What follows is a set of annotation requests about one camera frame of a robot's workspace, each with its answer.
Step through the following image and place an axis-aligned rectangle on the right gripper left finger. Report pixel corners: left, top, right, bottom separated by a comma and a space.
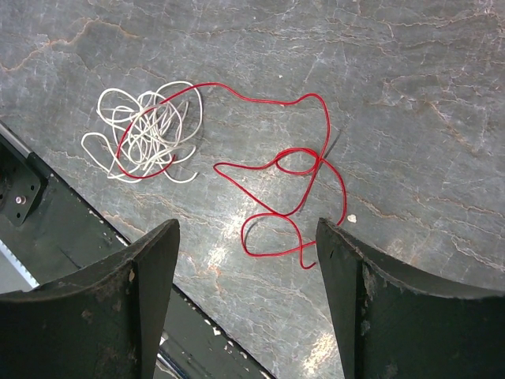
1, 220, 180, 378

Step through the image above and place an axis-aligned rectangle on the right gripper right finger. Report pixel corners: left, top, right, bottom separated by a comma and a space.
316, 219, 504, 378

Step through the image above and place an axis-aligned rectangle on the white cable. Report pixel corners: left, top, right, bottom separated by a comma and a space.
81, 81, 204, 185

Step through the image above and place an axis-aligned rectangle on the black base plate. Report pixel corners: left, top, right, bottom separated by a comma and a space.
1, 126, 270, 378

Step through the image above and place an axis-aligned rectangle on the red cable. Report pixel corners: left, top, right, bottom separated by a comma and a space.
116, 81, 348, 270

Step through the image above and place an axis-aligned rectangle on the slotted cable duct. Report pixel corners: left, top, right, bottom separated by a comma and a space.
1, 242, 39, 294

